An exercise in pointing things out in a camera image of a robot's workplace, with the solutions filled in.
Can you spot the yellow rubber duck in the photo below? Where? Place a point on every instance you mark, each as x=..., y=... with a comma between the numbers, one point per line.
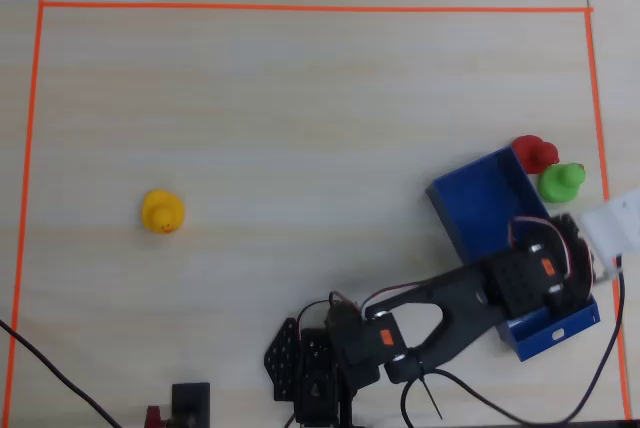
x=160, y=210

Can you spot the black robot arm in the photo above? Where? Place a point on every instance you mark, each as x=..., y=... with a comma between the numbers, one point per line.
x=450, y=293

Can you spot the orange tape strip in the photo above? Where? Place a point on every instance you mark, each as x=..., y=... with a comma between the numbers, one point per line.
x=25, y=198
x=597, y=98
x=300, y=7

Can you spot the blue rectangular box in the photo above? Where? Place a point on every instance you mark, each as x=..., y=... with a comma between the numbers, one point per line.
x=475, y=198

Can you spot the green rubber duck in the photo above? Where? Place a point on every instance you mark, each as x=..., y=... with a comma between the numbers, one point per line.
x=557, y=185

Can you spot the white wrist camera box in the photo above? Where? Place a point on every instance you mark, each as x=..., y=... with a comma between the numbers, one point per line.
x=610, y=228

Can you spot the black camera stand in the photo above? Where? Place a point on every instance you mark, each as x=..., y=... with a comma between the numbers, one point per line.
x=190, y=403

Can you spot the red rubber duck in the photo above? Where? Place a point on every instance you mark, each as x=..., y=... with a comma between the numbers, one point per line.
x=530, y=150

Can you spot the red clamp knob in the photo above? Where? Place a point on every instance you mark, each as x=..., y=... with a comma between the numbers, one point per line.
x=154, y=418

